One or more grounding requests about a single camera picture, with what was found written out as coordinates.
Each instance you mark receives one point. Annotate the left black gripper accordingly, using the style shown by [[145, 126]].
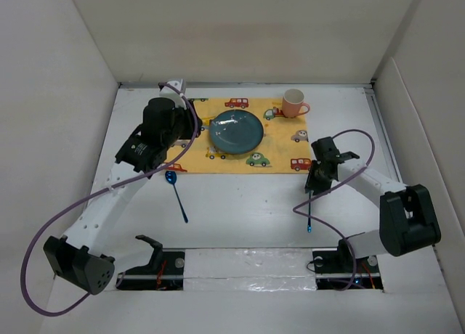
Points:
[[190, 125]]

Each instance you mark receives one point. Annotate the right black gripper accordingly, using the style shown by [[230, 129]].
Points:
[[312, 184]]

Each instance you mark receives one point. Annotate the blue metal fork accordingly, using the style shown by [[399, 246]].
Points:
[[309, 219]]

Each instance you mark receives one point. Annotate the dark teal ceramic plate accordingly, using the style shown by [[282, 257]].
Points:
[[236, 132]]

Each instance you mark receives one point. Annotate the pink and white cup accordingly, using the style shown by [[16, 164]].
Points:
[[293, 104]]

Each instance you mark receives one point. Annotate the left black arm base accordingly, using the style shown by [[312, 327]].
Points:
[[164, 270]]

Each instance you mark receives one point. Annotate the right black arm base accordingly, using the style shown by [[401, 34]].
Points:
[[333, 272]]

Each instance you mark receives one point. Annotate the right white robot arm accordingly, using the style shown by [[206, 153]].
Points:
[[407, 219]]

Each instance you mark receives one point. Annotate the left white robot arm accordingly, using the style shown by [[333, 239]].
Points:
[[78, 256]]

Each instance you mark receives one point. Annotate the blue metal spoon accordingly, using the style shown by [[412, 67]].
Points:
[[171, 178]]

